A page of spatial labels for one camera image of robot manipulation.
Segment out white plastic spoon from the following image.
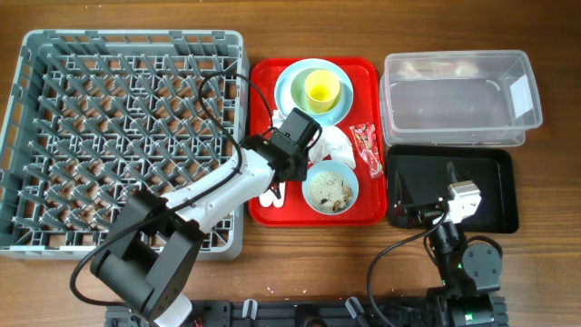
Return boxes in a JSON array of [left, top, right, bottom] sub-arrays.
[[259, 190, 276, 207]]

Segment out large light blue plate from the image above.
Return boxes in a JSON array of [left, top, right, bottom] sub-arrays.
[[274, 58, 354, 127]]

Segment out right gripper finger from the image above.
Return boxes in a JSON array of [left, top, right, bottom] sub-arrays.
[[394, 171, 409, 205], [446, 161, 464, 184]]

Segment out yellow plastic cup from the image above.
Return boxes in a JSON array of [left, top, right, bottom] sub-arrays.
[[304, 69, 341, 114]]

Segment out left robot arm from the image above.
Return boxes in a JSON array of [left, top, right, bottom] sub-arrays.
[[85, 128, 320, 326]]

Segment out red plastic tray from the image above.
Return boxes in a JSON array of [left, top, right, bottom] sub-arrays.
[[249, 57, 388, 227]]

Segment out rice food leftovers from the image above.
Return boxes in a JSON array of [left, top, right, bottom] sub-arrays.
[[307, 172, 353, 214]]

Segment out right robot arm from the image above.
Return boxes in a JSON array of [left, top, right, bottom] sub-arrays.
[[394, 173, 508, 326]]

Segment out clear plastic bin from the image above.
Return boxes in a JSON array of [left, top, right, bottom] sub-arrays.
[[379, 50, 543, 147]]

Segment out red snack wrapper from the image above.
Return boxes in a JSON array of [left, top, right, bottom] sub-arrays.
[[350, 123, 384, 179]]

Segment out small light blue bowl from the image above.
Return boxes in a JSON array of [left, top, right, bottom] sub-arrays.
[[301, 160, 359, 215]]

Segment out black plastic tray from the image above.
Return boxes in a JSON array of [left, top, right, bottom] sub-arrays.
[[387, 144, 519, 233]]

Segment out white napkin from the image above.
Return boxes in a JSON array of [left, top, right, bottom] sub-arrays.
[[309, 126, 356, 170]]

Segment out grey dishwasher rack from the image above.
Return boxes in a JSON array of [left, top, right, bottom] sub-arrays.
[[1, 30, 250, 260]]

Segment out white plastic fork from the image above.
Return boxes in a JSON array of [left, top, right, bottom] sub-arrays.
[[272, 183, 286, 208]]

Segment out light green bowl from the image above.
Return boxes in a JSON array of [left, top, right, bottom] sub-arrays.
[[290, 68, 342, 114]]

